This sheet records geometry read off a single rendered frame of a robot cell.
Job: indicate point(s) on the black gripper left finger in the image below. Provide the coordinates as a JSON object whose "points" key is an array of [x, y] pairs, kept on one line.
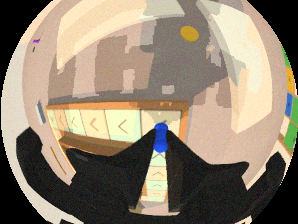
{"points": [[127, 169]]}

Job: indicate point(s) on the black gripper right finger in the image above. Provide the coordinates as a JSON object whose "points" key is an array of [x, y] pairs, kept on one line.
{"points": [[188, 174]]}

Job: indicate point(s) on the blue game pawn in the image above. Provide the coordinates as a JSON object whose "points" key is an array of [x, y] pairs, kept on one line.
{"points": [[160, 144]]}

